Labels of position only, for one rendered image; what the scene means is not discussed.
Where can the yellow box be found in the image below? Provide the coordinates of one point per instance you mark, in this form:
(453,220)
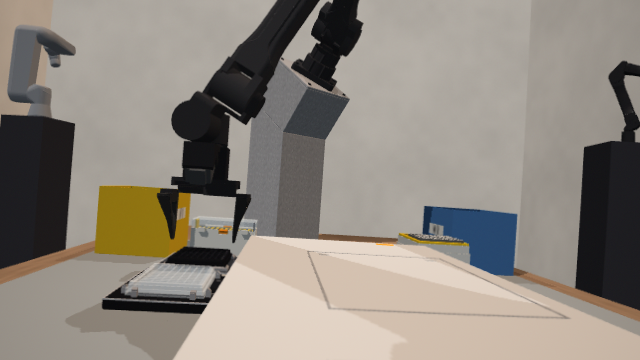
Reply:
(130,221)

